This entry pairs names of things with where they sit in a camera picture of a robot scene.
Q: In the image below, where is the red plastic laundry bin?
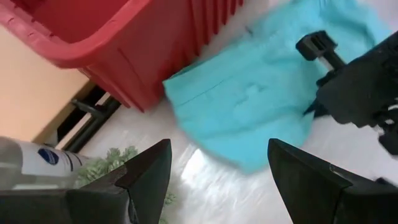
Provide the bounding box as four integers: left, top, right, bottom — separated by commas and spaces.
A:
0, 0, 245, 113

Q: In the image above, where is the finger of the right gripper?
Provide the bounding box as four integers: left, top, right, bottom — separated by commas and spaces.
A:
303, 99, 331, 119

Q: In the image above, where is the light wooden desk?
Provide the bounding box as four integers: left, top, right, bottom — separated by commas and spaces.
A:
0, 24, 91, 142

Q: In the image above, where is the artificial green potted plant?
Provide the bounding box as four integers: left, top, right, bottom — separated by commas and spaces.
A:
75, 145, 177, 224

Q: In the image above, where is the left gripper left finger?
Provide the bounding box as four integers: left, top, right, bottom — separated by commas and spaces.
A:
80, 138, 173, 224

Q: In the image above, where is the black aluminium table frame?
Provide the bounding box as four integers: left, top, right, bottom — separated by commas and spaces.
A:
55, 84, 123, 154

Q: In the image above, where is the teal garment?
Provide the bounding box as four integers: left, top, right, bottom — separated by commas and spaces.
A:
162, 0, 394, 175

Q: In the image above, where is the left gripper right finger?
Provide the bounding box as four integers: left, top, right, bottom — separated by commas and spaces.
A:
267, 138, 354, 224

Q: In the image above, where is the clear spray bottle grey trigger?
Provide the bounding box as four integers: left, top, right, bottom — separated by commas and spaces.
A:
0, 136, 91, 191

